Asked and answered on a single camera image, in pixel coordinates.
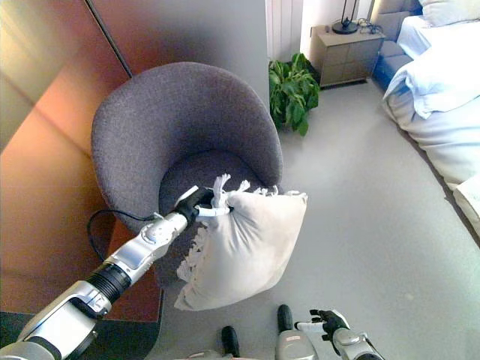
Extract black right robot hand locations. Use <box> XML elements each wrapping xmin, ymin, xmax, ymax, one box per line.
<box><xmin>294</xmin><ymin>307</ymin><xmax>352</xmax><ymax>343</ymax></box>

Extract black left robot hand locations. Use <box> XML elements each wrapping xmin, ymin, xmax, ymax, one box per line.
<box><xmin>172</xmin><ymin>184</ymin><xmax>231</xmax><ymax>228</ymax></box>

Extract white fringed throw pillow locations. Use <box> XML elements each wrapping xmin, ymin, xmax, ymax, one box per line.
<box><xmin>173</xmin><ymin>172</ymin><xmax>309</xmax><ymax>313</ymax></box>

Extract pale bed pillow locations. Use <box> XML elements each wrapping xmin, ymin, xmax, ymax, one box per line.
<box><xmin>417</xmin><ymin>0</ymin><xmax>480</xmax><ymax>28</ymax></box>

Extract silver right robot leg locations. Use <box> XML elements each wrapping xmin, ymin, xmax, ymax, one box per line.
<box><xmin>274</xmin><ymin>328</ymin><xmax>318</xmax><ymax>360</ymax></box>

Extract black right robot foot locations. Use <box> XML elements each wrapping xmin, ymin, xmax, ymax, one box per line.
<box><xmin>276</xmin><ymin>304</ymin><xmax>295</xmax><ymax>333</ymax></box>

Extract black robot foot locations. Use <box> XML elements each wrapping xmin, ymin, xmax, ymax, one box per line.
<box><xmin>276</xmin><ymin>304</ymin><xmax>295</xmax><ymax>333</ymax></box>
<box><xmin>220</xmin><ymin>325</ymin><xmax>242</xmax><ymax>359</ymax></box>

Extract grey fabric tub armchair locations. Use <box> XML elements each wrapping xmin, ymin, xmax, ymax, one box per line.
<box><xmin>91</xmin><ymin>61</ymin><xmax>284</xmax><ymax>290</ymax></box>

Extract black left robot foot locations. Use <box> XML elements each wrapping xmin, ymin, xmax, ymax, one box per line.
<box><xmin>220</xmin><ymin>325</ymin><xmax>242</xmax><ymax>359</ymax></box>

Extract green potted plant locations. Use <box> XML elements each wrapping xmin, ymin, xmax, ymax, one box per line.
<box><xmin>268</xmin><ymin>52</ymin><xmax>321</xmax><ymax>137</ymax></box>

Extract dark floor rug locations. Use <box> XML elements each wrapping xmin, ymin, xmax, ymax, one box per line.
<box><xmin>0</xmin><ymin>288</ymin><xmax>165</xmax><ymax>360</ymax></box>

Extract pale bed cover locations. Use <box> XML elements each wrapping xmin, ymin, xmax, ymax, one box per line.
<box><xmin>382</xmin><ymin>95</ymin><xmax>480</xmax><ymax>189</ymax></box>

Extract beige wooden nightstand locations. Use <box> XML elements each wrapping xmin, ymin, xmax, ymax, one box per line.
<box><xmin>310</xmin><ymin>24</ymin><xmax>387</xmax><ymax>89</ymax></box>

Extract black table lamp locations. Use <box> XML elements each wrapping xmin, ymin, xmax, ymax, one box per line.
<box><xmin>331</xmin><ymin>0</ymin><xmax>360</xmax><ymax>36</ymax></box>

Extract white folded duvet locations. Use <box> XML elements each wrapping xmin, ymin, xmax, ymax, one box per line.
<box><xmin>382</xmin><ymin>35</ymin><xmax>480</xmax><ymax>122</ymax></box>

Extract beige upholstered headboard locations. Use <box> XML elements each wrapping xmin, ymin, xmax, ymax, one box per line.
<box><xmin>368</xmin><ymin>0</ymin><xmax>425</xmax><ymax>77</ymax></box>

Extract white bed sheet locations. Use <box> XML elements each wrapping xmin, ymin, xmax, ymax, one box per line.
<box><xmin>396</xmin><ymin>14</ymin><xmax>480</xmax><ymax>62</ymax></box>

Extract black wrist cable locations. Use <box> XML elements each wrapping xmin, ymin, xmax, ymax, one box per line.
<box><xmin>86</xmin><ymin>208</ymin><xmax>164</xmax><ymax>260</ymax></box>

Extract black charger cable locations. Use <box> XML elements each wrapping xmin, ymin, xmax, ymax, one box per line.
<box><xmin>355</xmin><ymin>16</ymin><xmax>384</xmax><ymax>36</ymax></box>

